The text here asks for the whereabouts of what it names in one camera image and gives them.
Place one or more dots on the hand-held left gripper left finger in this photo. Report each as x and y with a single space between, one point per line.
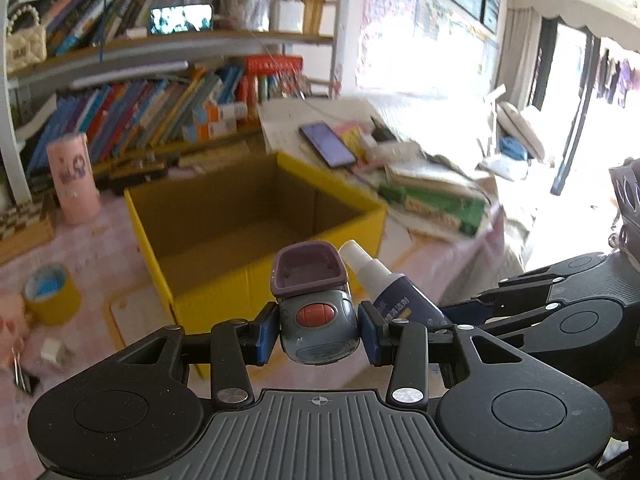
265 337

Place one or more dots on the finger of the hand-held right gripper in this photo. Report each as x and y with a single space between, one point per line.
560 270
500 310

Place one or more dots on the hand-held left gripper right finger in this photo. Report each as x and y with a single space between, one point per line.
369 337

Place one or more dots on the grey purple toy car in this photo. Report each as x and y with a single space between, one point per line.
315 320

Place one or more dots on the white purple spray bottle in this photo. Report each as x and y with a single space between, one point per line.
395 290

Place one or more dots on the yellow cardboard box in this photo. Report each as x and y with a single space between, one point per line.
210 305

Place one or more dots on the yellow tape roll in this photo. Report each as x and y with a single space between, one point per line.
57 307

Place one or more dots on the pink plush pig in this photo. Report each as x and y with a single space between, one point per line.
12 325

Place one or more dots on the green book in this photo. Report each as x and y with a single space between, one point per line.
440 210

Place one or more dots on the blue cloth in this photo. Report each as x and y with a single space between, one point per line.
512 149

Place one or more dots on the white pillow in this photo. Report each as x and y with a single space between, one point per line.
525 127

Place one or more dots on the pink checked tablecloth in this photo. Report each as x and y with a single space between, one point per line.
100 270

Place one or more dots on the black smartphone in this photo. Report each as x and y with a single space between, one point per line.
327 144

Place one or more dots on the hanging clothes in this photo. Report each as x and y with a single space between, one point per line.
617 77

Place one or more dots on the small white block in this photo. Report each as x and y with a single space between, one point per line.
52 352

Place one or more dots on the beige curtain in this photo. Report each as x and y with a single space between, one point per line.
522 60

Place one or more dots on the orange white small box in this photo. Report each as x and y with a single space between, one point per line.
207 131
227 111

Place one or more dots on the pile of papers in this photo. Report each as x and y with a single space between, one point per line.
290 120

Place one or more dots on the pink cylindrical tumbler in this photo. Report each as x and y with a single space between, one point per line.
75 185

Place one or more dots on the row of colourful books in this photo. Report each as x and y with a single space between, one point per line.
140 110

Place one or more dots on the wooden chessboard box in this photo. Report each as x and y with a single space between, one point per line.
25 230

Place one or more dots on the red box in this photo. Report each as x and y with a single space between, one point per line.
272 65

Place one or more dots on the white bookshelf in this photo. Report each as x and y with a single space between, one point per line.
150 45

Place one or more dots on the white pen holder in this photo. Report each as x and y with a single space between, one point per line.
256 14
287 15

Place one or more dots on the phone with lit screen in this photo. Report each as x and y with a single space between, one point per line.
181 19

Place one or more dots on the row of leaning books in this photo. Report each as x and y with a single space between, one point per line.
100 10

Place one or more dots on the white quilted pearl handbag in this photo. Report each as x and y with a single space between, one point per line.
25 42

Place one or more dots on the pink wall poster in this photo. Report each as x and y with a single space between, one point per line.
385 35

